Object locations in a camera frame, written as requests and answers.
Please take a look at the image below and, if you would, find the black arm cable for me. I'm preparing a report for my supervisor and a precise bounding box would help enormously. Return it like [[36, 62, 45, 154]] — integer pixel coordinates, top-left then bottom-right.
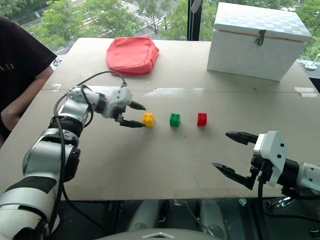
[[256, 178, 320, 222], [48, 70, 127, 236]]

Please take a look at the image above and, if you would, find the white clamp stand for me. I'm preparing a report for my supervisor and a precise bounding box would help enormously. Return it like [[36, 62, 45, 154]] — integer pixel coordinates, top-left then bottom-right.
[[303, 53, 320, 73]]

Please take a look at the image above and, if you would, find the red fabric pouch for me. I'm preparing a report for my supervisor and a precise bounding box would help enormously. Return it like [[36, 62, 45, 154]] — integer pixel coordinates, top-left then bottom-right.
[[105, 35, 160, 77]]

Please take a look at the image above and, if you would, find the red toy brick cube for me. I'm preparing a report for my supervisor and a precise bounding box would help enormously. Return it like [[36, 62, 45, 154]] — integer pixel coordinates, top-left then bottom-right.
[[196, 112, 208, 127]]

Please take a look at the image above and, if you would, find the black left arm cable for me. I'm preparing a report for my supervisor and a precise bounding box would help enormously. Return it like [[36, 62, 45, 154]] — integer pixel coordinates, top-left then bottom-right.
[[48, 70, 127, 236]]

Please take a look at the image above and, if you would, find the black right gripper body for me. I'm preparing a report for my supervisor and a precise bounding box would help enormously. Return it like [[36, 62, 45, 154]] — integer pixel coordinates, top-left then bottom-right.
[[249, 150, 274, 187]]

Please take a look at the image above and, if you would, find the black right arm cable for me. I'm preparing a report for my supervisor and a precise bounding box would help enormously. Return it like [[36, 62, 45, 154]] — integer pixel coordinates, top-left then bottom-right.
[[256, 178, 320, 222]]

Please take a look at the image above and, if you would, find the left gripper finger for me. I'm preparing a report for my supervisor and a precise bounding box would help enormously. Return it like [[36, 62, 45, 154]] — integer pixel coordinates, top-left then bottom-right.
[[119, 119, 146, 129], [130, 100, 147, 111]]

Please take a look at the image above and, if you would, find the yellow toy brick cube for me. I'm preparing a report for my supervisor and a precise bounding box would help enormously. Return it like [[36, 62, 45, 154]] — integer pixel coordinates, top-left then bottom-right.
[[141, 112, 156, 128]]

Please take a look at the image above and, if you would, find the white checkered lidded box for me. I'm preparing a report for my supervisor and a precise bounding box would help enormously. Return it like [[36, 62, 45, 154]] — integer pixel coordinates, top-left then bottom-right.
[[206, 1, 313, 82]]

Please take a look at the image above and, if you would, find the metal box latch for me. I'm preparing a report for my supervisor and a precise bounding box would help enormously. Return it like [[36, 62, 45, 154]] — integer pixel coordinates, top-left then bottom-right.
[[254, 29, 267, 46]]

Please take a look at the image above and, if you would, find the green toy brick cube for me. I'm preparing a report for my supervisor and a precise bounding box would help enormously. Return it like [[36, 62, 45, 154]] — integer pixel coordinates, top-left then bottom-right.
[[169, 113, 182, 128]]

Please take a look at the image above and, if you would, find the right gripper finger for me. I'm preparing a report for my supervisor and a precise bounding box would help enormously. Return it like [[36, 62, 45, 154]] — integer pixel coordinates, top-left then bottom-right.
[[211, 161, 259, 191], [225, 130, 259, 146]]

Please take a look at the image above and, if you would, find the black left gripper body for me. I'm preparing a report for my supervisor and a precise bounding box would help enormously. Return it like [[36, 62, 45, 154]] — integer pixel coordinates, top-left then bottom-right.
[[114, 101, 134, 124]]

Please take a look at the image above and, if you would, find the person in black shirt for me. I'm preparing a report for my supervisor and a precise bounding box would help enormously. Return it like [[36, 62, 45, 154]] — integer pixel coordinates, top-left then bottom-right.
[[0, 16, 58, 148]]

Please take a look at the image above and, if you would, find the black window frame post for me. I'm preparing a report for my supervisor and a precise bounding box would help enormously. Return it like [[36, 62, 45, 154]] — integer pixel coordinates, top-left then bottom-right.
[[187, 0, 201, 42]]

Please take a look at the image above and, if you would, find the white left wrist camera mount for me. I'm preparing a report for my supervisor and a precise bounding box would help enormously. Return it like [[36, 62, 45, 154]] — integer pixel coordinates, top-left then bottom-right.
[[101, 86, 133, 123]]

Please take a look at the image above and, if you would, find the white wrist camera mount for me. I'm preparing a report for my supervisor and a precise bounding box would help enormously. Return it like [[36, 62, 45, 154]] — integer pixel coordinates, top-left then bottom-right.
[[253, 130, 289, 188], [101, 86, 133, 123]]

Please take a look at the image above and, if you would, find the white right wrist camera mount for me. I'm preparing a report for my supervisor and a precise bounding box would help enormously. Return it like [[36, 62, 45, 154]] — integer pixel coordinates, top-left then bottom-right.
[[253, 130, 289, 188]]

